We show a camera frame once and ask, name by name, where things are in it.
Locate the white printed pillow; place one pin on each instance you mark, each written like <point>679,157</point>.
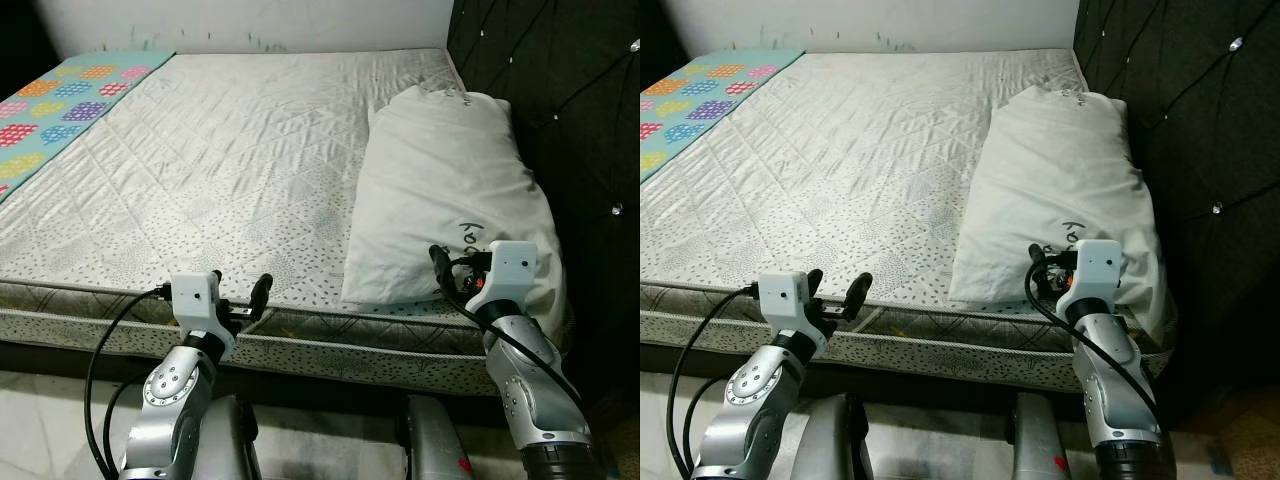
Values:
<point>1050,180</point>
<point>440,180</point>

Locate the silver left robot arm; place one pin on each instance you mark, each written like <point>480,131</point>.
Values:
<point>755,400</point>
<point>175,400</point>

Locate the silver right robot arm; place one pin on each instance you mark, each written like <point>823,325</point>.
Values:
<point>1120,390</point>
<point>535,390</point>

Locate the grey robot left leg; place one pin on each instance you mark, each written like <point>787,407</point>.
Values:
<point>230,440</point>
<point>835,440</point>

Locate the grey robot leg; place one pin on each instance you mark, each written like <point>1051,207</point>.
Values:
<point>230,440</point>
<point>1035,445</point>
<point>435,445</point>
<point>835,440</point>

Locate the grey quilted mattress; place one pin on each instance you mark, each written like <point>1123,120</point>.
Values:
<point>230,150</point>
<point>850,150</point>

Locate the black bed base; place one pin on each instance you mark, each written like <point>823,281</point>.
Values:
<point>690,362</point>
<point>60,362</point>

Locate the grey robot right leg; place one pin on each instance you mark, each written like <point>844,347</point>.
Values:
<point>435,445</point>
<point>1035,445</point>

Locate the dark tufted headboard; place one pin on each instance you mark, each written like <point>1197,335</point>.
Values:
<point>570,100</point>
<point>1200,100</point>

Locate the teal blanket with coloured shapes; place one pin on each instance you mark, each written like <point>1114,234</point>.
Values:
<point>70,100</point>
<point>700,100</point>

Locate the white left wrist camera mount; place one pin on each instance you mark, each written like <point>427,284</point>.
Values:
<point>780,295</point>
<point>192,297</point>

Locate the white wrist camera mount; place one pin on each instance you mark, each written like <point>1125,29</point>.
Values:
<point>1095,262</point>
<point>510,265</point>
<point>780,295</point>
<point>192,297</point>

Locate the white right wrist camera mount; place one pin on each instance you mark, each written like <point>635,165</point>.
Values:
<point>510,265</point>
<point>1095,262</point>

